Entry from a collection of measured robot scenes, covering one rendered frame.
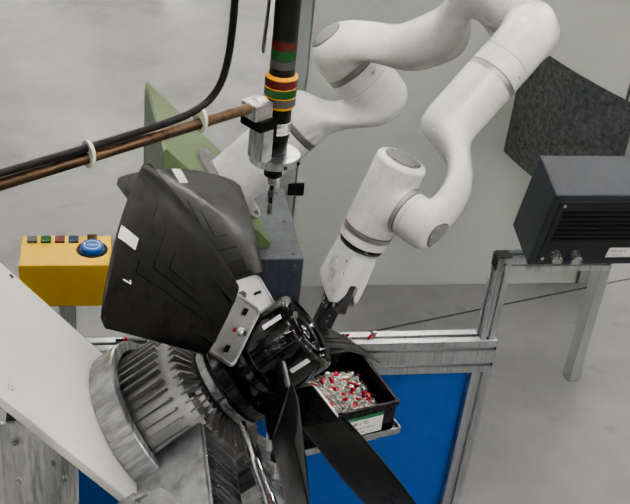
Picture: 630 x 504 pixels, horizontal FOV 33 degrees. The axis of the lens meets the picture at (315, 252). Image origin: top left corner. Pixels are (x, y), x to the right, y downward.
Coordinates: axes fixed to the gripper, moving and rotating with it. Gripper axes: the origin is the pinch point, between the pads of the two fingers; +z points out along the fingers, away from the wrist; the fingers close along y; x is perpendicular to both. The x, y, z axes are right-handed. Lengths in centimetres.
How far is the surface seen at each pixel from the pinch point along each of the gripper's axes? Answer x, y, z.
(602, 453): 136, -73, 69
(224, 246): -24.6, 10.1, -13.7
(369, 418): 15.5, 3.0, 17.2
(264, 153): -27.5, 19.5, -34.2
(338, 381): 12.1, -8.0, 18.5
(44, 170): -56, 37, -33
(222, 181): -24.2, -5.6, -16.4
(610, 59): 126, -162, -22
